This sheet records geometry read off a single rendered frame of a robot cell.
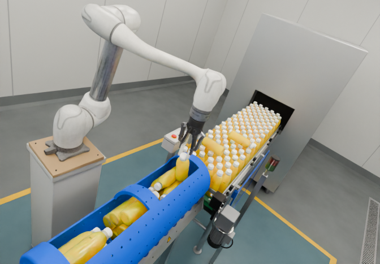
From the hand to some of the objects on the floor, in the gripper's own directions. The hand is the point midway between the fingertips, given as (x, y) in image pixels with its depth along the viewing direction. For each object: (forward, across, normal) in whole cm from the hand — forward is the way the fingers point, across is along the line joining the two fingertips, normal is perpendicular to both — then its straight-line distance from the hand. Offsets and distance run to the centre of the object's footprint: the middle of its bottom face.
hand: (185, 151), depth 121 cm
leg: (+135, +8, +17) cm, 136 cm away
